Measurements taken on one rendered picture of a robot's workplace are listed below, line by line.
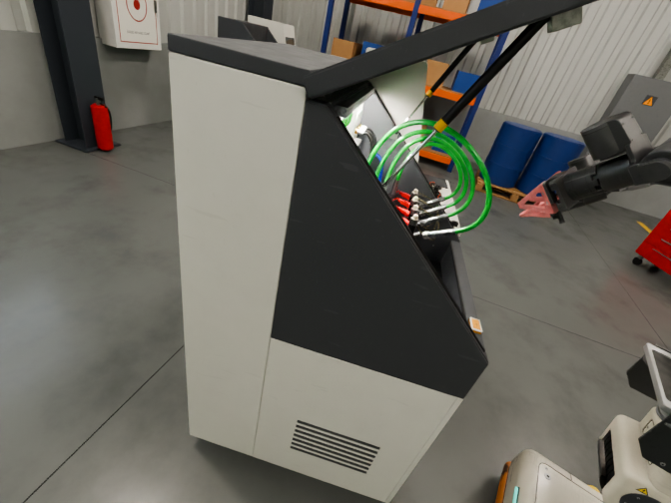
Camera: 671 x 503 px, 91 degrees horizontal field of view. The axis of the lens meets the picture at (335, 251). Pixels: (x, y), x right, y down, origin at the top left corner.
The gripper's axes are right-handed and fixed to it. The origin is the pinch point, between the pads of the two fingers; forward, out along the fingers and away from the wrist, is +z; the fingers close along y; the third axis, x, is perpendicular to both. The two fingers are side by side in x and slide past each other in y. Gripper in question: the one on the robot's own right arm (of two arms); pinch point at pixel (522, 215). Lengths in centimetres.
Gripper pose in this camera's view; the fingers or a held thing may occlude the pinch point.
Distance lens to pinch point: 113.6
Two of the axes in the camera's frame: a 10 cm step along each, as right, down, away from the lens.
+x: -4.6, 4.0, -7.9
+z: -7.6, 2.9, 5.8
